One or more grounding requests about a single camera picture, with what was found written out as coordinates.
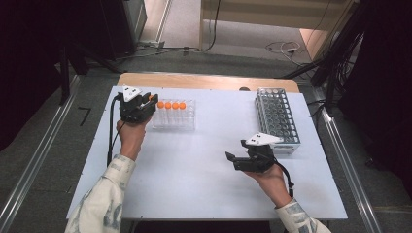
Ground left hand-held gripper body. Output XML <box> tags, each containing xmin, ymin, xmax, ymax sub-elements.
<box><xmin>116</xmin><ymin>85</ymin><xmax>153</xmax><ymax>123</ymax></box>

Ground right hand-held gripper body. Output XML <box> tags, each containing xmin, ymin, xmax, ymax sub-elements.
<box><xmin>233</xmin><ymin>132</ymin><xmax>284</xmax><ymax>173</ymax></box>

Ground clear plastic tube rack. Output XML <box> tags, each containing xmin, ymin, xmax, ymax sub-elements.
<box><xmin>151</xmin><ymin>98</ymin><xmax>197</xmax><ymax>131</ymax></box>

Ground perforated metal tube rack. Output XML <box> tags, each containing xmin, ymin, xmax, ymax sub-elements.
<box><xmin>255</xmin><ymin>87</ymin><xmax>302</xmax><ymax>155</ymax></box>

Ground person's left hand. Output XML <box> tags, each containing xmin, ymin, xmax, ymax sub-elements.
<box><xmin>116</xmin><ymin>116</ymin><xmax>154</xmax><ymax>162</ymax></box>

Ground person's right hand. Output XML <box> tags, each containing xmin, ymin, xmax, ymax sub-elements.
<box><xmin>242</xmin><ymin>163</ymin><xmax>292</xmax><ymax>209</ymax></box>

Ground wooden table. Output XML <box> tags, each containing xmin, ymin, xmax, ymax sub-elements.
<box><xmin>116</xmin><ymin>72</ymin><xmax>300</xmax><ymax>94</ymax></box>

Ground black metal stand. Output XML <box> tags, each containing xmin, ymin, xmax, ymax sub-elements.
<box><xmin>57</xmin><ymin>43</ymin><xmax>125</xmax><ymax>106</ymax></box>

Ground dark grey cabinet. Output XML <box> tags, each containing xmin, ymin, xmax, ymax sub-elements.
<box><xmin>96</xmin><ymin>0</ymin><xmax>148</xmax><ymax>61</ymax></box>

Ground beige wooden furniture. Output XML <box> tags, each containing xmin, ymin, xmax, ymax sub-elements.
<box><xmin>198</xmin><ymin>0</ymin><xmax>361</xmax><ymax>61</ymax></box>

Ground left hand-held gripper cable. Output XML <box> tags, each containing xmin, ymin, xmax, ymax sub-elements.
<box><xmin>106</xmin><ymin>93</ymin><xmax>125</xmax><ymax>168</ymax></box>

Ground hand-held gripper cable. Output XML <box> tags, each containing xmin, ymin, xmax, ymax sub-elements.
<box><xmin>106</xmin><ymin>93</ymin><xmax>125</xmax><ymax>168</ymax></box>
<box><xmin>271</xmin><ymin>158</ymin><xmax>295</xmax><ymax>198</ymax></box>

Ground right hand-held gripper cable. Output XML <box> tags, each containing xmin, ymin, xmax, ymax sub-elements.
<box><xmin>271</xmin><ymin>158</ymin><xmax>295</xmax><ymax>198</ymax></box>

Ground grey floor cables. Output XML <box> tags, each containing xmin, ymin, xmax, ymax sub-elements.
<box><xmin>122</xmin><ymin>39</ymin><xmax>202</xmax><ymax>61</ymax></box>

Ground long aluminium floor rail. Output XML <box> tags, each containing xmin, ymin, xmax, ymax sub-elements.
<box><xmin>310</xmin><ymin>85</ymin><xmax>383</xmax><ymax>233</ymax></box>
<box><xmin>0</xmin><ymin>75</ymin><xmax>82</xmax><ymax>233</ymax></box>

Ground hanging black cable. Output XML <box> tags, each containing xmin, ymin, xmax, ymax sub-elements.
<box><xmin>200</xmin><ymin>0</ymin><xmax>223</xmax><ymax>52</ymax></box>

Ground white coiled cable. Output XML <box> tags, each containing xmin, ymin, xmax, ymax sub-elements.
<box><xmin>265</xmin><ymin>40</ymin><xmax>312</xmax><ymax>67</ymax></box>

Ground black stand with cables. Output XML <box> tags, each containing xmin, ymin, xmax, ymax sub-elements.
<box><xmin>281</xmin><ymin>0</ymin><xmax>368</xmax><ymax>110</ymax></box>

